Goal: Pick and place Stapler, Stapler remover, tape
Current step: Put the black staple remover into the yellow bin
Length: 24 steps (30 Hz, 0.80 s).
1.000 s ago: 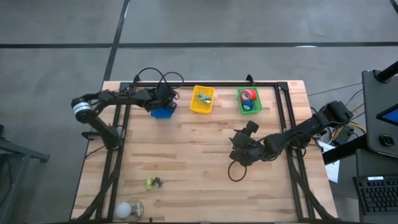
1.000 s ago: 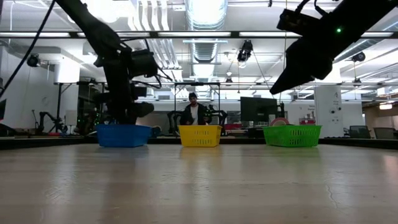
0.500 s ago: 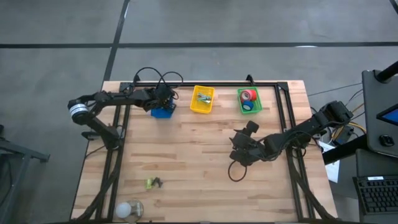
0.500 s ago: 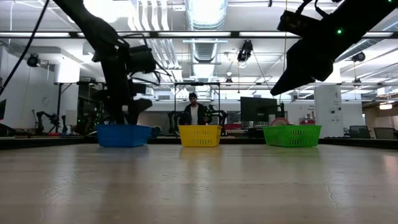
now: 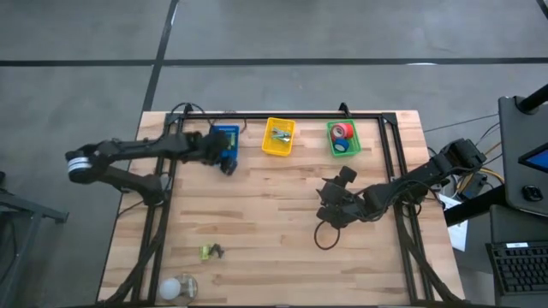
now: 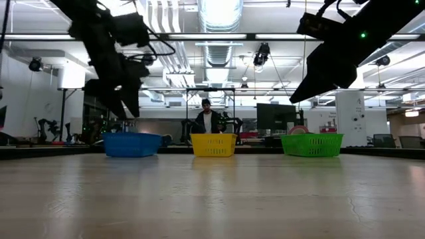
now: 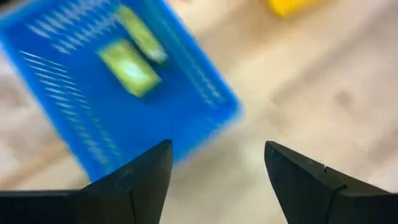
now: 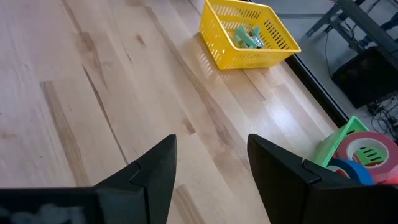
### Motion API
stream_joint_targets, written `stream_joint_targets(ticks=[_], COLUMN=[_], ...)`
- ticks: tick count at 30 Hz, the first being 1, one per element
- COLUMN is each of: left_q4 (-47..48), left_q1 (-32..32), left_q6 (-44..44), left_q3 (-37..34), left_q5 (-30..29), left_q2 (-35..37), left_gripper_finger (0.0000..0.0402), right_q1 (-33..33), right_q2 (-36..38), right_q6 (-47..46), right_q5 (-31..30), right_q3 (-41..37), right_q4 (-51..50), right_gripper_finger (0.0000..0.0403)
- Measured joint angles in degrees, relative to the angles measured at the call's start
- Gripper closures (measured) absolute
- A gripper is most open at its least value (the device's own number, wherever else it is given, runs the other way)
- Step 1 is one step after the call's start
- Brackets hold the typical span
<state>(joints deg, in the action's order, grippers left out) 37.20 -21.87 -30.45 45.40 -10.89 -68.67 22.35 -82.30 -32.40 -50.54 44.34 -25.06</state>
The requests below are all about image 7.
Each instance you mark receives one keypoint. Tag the blue plastic basket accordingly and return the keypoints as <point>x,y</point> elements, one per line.
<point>93,124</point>

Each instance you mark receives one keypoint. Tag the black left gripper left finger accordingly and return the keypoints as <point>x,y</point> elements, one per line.
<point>124,199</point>

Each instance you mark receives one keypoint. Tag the green staple box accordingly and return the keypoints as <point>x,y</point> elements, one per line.
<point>129,68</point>
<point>141,34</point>

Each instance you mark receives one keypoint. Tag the yellow plastic basket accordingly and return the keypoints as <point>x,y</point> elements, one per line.
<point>289,6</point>

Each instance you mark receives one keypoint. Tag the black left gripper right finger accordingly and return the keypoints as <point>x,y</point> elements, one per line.
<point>311,193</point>

